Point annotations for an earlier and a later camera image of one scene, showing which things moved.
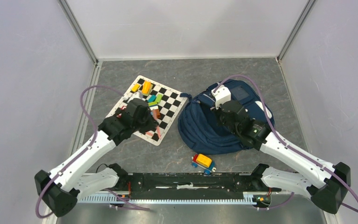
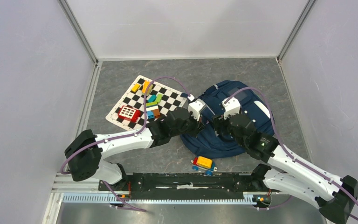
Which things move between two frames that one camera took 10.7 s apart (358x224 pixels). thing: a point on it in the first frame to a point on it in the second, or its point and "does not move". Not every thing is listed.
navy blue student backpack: x=198 y=127 does not move
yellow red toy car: x=203 y=162 does not move
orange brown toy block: x=156 y=114 does not move
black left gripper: x=152 y=124 to x=198 y=126
